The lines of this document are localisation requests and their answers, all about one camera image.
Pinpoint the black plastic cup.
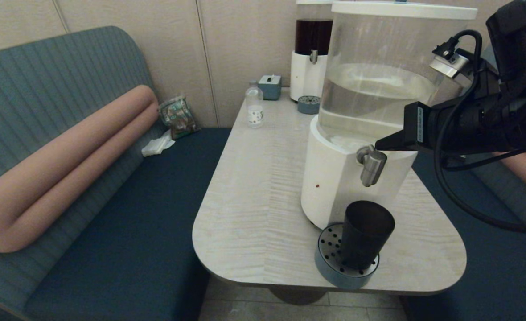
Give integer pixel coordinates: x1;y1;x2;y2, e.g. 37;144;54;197
340;200;396;270

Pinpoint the large steel dispenser tap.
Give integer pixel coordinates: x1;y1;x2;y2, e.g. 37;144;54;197
356;144;388;187

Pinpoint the large clear water dispenser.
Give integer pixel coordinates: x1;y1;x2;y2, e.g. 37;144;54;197
300;0;478;232

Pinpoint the small blue drip tray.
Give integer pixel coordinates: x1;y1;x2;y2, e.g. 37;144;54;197
297;95;321;115

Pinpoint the small dark drink dispenser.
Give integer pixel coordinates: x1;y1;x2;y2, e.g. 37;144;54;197
289;0;335;102

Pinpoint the round metal drip tray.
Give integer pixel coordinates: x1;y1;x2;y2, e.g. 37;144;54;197
315;223;380;290

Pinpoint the large white dispenser lid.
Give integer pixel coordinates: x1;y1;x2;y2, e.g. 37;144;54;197
331;0;478;21

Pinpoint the blue-grey tissue box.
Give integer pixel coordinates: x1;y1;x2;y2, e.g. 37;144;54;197
258;74;282;100

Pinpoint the teal upholstered bench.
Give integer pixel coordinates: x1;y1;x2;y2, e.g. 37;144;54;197
401;42;526;321
0;25;232;321

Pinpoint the clear plastic bottle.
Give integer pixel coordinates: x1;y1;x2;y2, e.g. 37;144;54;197
245;80;264;128

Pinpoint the printed snack bag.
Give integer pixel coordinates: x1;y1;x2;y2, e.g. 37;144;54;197
157;94;200;140

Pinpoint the white crumpled tissue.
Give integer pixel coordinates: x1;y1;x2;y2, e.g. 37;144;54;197
140;129;176;157

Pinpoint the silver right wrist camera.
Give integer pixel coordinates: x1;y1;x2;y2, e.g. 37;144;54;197
429;38;473;80

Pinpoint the black right camera cable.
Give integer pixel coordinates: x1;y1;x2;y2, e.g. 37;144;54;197
433;29;526;233

